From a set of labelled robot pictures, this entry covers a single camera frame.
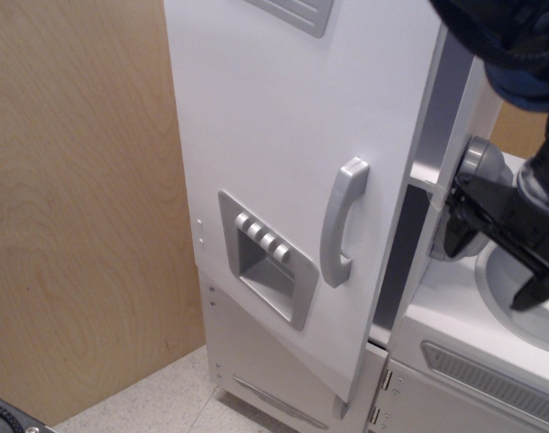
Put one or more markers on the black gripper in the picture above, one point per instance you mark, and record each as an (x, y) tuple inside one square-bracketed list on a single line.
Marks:
[(478, 206)]

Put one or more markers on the silver fridge door handle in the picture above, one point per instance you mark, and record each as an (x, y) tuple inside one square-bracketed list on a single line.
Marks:
[(349, 185)]

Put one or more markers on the white fridge door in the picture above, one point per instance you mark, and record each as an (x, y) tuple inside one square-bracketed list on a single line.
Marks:
[(273, 98)]

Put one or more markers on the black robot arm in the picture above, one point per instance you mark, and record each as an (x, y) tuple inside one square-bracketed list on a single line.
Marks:
[(512, 40)]

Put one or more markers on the silver sink basin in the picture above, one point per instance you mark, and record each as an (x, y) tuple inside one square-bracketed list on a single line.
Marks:
[(499, 277)]

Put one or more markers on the white toy kitchen cabinet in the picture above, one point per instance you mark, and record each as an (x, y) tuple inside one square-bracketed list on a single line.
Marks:
[(429, 297)]

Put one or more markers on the grey oven vent panel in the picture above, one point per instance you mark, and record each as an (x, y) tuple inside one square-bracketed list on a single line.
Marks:
[(492, 383)]

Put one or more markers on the brass cabinet hinge upper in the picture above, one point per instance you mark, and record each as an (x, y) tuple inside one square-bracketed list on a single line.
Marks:
[(386, 379)]

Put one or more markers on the brass cabinet hinge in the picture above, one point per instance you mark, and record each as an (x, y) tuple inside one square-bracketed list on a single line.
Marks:
[(374, 415), (386, 379)]

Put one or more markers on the brass cabinet hinge lower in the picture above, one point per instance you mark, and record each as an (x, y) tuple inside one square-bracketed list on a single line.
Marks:
[(374, 415)]

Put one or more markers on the silver ice dispenser panel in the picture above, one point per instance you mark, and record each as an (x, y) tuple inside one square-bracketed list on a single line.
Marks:
[(267, 263)]

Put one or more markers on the white freezer lower door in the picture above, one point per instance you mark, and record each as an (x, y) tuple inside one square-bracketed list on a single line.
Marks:
[(247, 361)]

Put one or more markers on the plywood board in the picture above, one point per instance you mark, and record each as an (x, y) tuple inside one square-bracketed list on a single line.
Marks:
[(98, 286)]

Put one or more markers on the black equipment corner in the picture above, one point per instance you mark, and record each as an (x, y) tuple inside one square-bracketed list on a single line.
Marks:
[(13, 420)]

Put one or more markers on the silver freezer door handle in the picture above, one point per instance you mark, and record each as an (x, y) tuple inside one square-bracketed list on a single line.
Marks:
[(342, 408)]

